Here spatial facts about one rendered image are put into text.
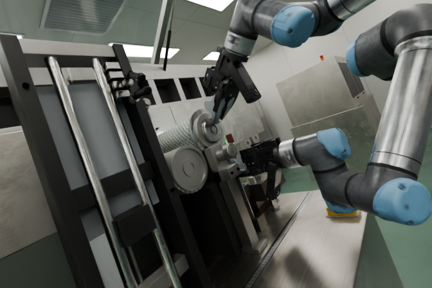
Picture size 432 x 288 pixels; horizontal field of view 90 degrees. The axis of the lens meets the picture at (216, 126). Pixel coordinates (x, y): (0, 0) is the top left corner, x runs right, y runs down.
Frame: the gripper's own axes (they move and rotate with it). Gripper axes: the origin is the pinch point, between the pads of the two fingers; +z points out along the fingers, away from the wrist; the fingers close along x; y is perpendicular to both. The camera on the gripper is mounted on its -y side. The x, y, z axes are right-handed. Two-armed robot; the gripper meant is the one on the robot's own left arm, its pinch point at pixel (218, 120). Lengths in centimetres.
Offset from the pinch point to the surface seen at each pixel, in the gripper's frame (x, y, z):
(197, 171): 11.5, -6.0, 10.2
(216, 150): 4.9, -5.5, 5.4
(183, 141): 7.3, 4.9, 8.7
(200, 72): -45, 49, 7
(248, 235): 6.2, -25.0, 20.4
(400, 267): -112, -101, 77
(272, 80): -449, 165, 86
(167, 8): -17, 53, -21
